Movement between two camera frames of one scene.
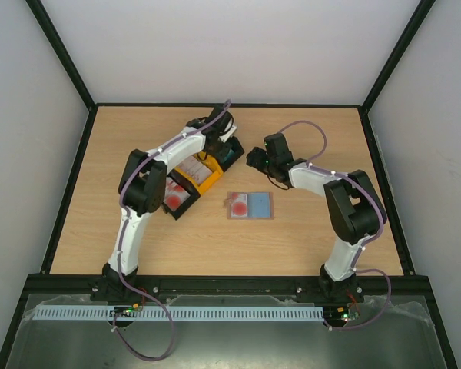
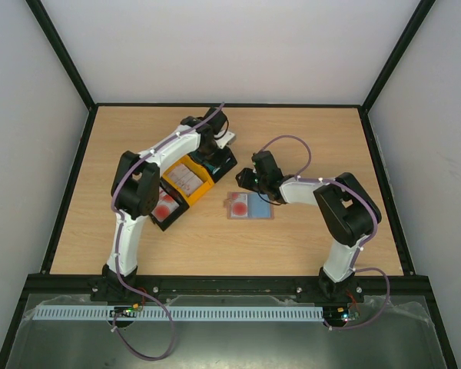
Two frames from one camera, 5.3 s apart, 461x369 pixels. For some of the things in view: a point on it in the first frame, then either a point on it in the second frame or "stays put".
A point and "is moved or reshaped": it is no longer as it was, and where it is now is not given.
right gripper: (257, 158) → (247, 178)
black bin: (180, 194) is moved or reshaped
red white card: (239, 204) stays put
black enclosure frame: (422, 280) stays put
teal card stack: (230, 154) → (209, 166)
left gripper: (220, 154) stays put
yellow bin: (211, 164) → (196, 168)
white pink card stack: (196, 170) → (185, 179)
